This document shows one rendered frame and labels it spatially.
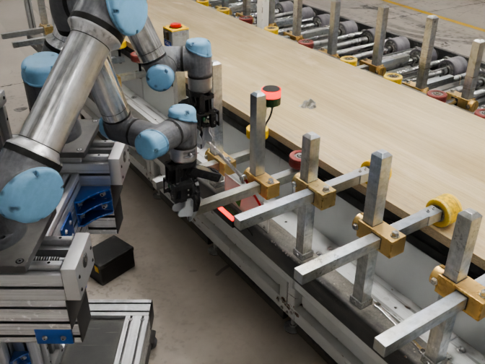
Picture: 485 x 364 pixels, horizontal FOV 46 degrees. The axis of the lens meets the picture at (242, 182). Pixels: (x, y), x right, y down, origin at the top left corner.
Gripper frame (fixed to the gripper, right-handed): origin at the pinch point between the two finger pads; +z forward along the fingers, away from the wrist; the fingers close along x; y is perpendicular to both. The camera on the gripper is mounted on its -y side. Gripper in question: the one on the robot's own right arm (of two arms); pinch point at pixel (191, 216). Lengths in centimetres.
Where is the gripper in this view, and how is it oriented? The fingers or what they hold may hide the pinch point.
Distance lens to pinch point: 170.0
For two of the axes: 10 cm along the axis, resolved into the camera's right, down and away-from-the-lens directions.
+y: -8.3, 2.6, -4.9
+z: -0.3, 8.7, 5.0
